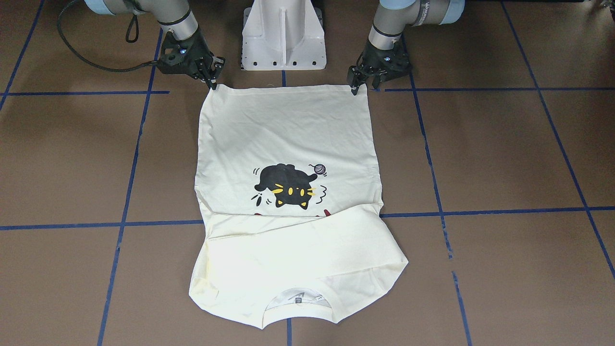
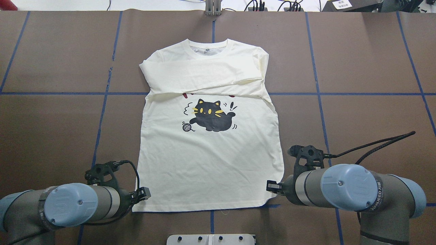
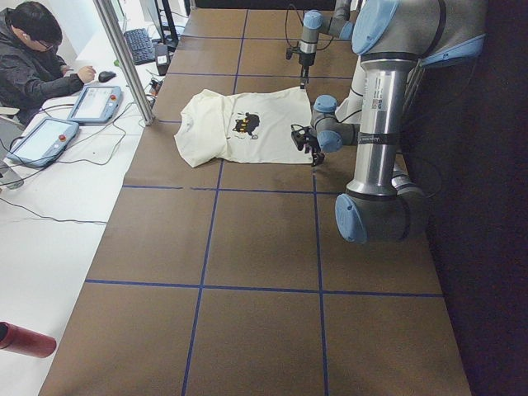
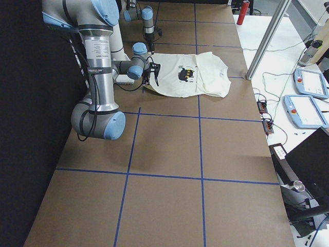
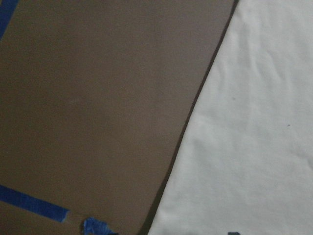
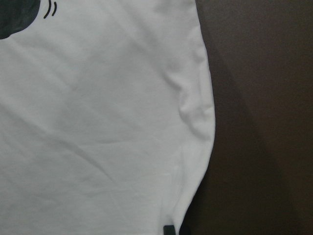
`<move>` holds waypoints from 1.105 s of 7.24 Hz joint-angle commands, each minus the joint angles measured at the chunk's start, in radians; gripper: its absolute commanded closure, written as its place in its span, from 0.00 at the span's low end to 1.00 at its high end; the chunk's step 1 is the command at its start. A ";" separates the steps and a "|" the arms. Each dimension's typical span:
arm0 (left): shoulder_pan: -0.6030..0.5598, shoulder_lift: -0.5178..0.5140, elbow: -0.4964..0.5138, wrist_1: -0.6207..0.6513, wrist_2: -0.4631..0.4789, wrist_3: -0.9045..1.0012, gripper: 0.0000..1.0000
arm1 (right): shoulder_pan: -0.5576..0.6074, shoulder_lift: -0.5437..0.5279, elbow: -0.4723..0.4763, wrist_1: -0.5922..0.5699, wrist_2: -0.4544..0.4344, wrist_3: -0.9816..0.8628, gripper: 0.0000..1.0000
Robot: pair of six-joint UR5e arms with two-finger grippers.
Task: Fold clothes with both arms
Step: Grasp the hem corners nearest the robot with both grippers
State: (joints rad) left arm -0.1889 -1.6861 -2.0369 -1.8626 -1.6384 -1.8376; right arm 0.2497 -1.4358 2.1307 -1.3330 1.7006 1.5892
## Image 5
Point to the cream long-sleeve cat shirt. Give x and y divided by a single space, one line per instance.
245 163

